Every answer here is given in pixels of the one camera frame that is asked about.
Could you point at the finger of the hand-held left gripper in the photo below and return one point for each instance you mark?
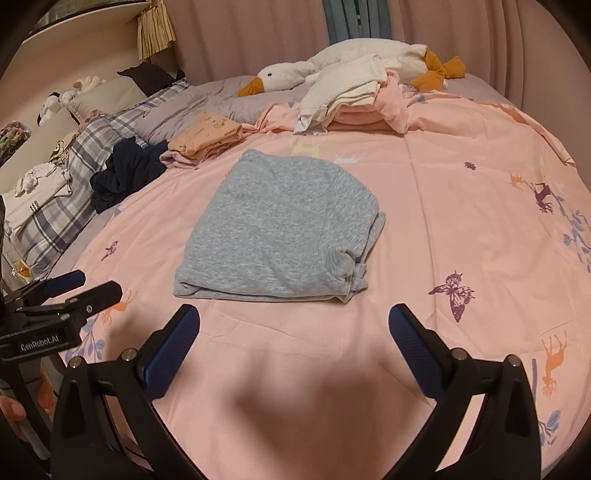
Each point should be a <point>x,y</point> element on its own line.
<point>94,300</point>
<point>67,281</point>

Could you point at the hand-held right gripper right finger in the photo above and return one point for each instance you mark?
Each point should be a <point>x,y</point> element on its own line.
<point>415,355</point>

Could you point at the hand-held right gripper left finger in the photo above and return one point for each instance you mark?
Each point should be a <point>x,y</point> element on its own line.
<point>171,355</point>

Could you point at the grey printed sweatshirt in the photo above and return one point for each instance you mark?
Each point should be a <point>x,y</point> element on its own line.
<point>277,230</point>

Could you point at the person's left hand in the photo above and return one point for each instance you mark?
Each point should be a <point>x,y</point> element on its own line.
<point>11,415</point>

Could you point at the plaid pillow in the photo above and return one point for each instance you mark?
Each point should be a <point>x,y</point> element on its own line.
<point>74,203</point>

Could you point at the white printed garment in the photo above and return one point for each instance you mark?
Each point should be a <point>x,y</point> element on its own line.
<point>32,203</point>

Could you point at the navy crumpled garment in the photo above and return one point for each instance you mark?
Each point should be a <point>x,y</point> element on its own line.
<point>124,175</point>

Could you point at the pink printed blanket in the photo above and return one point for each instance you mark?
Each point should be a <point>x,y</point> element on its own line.
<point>452,230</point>

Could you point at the panda print cushion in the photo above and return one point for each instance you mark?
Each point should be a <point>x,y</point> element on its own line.
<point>64,147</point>

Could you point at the colourful patterned cushion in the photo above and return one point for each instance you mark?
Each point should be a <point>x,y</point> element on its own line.
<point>11,138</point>

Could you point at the cream pillow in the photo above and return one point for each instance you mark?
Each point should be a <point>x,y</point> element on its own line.
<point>108,97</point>

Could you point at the white brown plush toy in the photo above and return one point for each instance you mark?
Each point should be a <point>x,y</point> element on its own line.
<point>87,84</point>

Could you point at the peach folded garment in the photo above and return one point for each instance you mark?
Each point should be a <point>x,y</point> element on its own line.
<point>207,131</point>

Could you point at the black cloth on headboard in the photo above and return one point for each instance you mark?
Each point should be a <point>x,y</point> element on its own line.
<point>150,76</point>

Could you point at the cream headboard cabinet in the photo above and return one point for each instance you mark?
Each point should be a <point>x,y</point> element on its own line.
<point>92,46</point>

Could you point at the yellow striped curtain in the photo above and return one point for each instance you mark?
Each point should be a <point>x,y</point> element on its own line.
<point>154,30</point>

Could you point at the white goose plush toy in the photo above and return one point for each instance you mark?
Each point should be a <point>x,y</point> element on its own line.
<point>286,74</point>

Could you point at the pink curtain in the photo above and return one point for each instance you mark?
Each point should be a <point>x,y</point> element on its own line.
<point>240,32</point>

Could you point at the blue curtain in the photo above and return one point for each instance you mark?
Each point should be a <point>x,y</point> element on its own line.
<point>355,21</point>

